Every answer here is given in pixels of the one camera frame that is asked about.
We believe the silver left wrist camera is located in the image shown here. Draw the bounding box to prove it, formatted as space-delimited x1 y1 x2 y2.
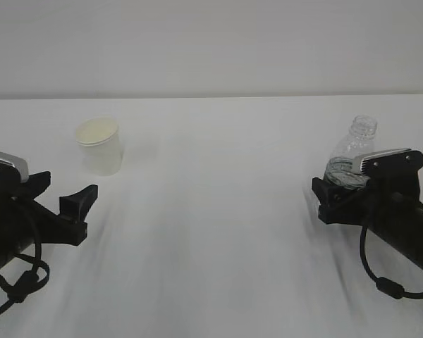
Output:
0 151 29 182

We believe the black right camera cable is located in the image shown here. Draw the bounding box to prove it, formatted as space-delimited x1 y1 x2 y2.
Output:
360 192 423 300

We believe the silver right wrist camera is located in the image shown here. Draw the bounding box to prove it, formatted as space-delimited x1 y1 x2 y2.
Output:
350 148 423 179

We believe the white paper cup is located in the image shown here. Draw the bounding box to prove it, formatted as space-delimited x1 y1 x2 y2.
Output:
75 117 123 176

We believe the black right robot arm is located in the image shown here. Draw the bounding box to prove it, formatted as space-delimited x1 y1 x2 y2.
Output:
312 175 423 270

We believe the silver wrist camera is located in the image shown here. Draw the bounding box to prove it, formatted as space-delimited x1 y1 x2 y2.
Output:
0 151 29 182
350 148 423 179

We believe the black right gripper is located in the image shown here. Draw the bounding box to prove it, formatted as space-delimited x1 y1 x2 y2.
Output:
312 175 419 232

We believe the clear plastic water bottle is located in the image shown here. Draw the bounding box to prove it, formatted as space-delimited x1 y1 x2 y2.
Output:
322 115 377 192

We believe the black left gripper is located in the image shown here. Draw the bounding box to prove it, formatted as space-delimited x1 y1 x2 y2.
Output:
0 171 98 269

